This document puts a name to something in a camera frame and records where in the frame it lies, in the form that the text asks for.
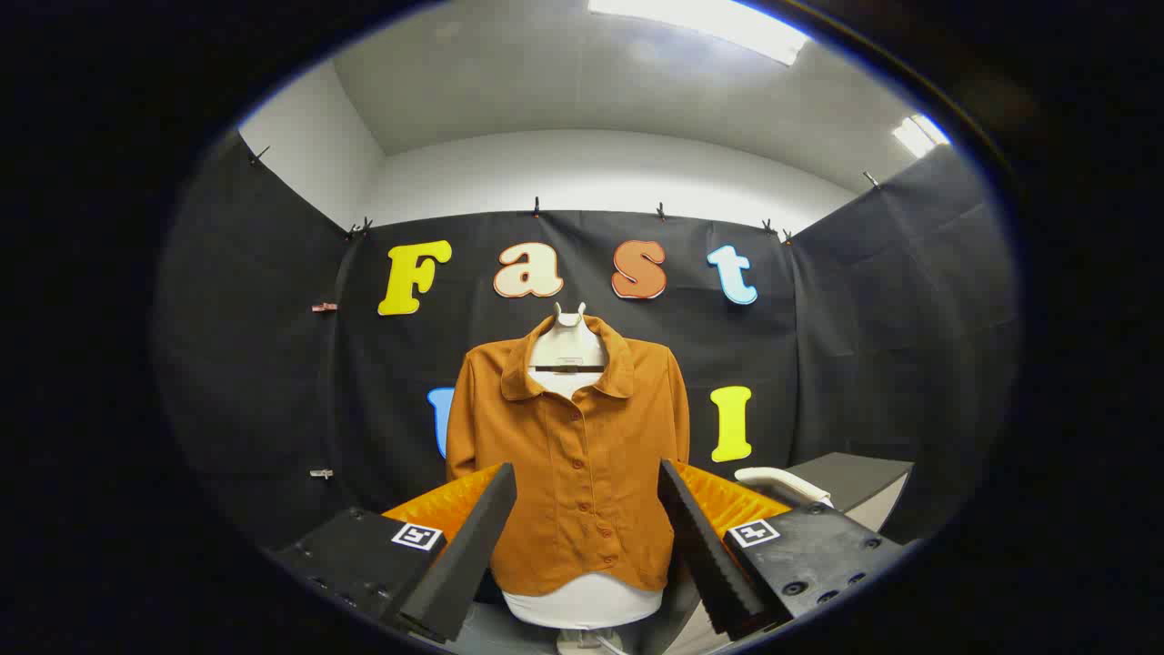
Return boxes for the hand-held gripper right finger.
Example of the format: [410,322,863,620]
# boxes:
[657,459,910,640]

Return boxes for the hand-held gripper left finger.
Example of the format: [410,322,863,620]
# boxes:
[269,462,519,645]

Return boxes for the white garment steamer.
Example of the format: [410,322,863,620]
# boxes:
[735,467,834,509]

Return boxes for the orange-brown button shirt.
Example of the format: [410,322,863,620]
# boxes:
[444,314,692,598]

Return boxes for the white mannequin torso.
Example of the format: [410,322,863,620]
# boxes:
[500,302,665,654]

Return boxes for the black backdrop cloth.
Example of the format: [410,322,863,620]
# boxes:
[155,132,1019,556]

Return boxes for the row of black cloth clips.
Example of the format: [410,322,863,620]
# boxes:
[247,144,883,245]

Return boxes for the small ceiling light panel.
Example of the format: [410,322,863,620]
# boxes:
[891,113,951,158]

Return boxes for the large ceiling light panel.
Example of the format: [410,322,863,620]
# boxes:
[587,0,810,66]

